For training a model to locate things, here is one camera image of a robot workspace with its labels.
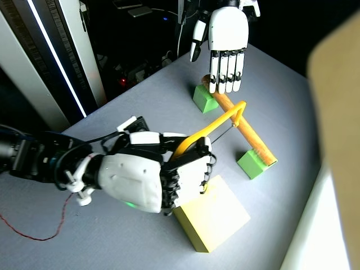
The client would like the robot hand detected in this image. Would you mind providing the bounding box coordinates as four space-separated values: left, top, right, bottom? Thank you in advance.
190 7 250 95
98 115 217 217

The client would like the yellow toy hacksaw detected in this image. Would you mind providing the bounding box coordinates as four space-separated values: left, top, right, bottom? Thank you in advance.
168 101 248 164

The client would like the wooden dowel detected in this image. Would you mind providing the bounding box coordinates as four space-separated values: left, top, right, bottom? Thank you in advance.
201 74 275 166

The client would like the grey table cloth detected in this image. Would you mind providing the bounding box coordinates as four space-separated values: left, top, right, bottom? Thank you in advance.
0 36 323 270

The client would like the green foam block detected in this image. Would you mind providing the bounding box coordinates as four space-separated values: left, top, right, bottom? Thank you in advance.
236 148 278 180
192 84 219 114

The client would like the grey flat device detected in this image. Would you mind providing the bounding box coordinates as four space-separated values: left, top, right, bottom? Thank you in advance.
128 7 154 18

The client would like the yellow cube block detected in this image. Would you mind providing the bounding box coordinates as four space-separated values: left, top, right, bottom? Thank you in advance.
172 174 251 253

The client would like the black phone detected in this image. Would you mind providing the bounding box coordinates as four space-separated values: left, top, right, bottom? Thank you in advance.
112 0 143 9

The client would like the white panel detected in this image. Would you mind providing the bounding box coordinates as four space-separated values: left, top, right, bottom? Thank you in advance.
0 11 71 133

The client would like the tan blurred board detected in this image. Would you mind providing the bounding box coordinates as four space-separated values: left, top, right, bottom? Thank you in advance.
308 11 360 270

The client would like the white backdrop sheet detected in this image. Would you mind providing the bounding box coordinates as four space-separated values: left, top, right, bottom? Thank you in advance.
280 163 352 270

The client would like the thin red wire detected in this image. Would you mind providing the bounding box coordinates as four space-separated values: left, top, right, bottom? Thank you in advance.
0 193 74 241

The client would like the white post with light strip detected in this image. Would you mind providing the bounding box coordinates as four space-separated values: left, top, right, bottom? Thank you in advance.
25 0 107 118

